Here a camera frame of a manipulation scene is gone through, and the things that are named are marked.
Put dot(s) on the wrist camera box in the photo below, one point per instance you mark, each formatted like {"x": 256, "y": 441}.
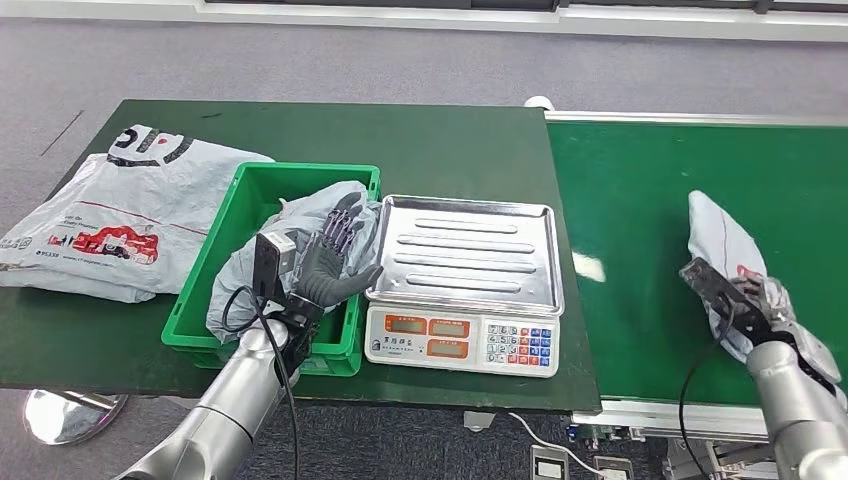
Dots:
{"x": 273, "y": 262}
{"x": 712, "y": 285}

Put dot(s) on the aluminium conveyor frame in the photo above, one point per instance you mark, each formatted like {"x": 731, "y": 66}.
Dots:
{"x": 662, "y": 418}

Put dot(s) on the white conveyor roller cap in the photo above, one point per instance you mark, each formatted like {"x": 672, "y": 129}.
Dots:
{"x": 538, "y": 103}

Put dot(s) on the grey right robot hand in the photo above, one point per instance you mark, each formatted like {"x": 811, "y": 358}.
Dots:
{"x": 768, "y": 298}

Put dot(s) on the white bracket under table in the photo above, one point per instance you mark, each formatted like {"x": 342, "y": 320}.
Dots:
{"x": 478, "y": 422}

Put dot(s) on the grey floor socket box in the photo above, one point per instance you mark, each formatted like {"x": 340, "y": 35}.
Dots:
{"x": 612, "y": 469}
{"x": 548, "y": 465}

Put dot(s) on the grey parcel with red print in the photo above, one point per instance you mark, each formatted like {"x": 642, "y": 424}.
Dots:
{"x": 305, "y": 212}

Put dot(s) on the chrome table base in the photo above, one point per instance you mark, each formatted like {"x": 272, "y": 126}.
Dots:
{"x": 69, "y": 417}

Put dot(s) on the green plastic bin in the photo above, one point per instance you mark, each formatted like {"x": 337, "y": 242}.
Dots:
{"x": 212, "y": 218}

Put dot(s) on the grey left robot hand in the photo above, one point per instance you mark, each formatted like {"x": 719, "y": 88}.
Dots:
{"x": 324, "y": 268}

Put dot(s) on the grey parcel with thin stripe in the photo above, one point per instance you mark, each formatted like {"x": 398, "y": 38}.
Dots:
{"x": 722, "y": 232}

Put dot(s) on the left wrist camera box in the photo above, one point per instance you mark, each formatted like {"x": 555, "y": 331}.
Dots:
{"x": 273, "y": 262}

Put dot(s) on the white scale with steel tray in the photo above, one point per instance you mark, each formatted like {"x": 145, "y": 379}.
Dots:
{"x": 474, "y": 258}

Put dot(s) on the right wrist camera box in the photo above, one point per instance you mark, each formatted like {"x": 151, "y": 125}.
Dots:
{"x": 712, "y": 285}

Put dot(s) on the green conveyor belt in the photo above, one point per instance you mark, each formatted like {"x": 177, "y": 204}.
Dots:
{"x": 629, "y": 199}

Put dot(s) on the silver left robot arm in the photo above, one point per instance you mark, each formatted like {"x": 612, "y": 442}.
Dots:
{"x": 232, "y": 404}

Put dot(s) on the large white printed mail bag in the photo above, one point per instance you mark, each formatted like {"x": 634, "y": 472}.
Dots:
{"x": 126, "y": 212}

